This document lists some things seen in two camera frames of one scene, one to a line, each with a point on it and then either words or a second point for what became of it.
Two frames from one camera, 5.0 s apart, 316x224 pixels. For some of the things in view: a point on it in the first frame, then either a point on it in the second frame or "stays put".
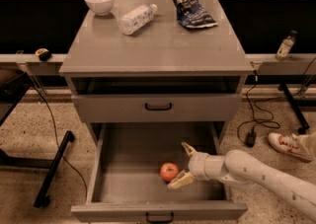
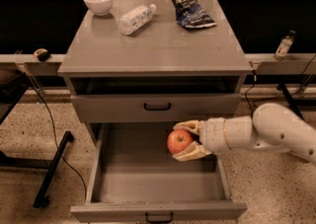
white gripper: (197, 166) -> (213, 134)
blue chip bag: (189, 12) stays put
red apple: (169, 171) -> (178, 140)
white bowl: (100, 1) stays put
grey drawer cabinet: (159, 73) stays put
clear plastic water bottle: (136, 18) stays put
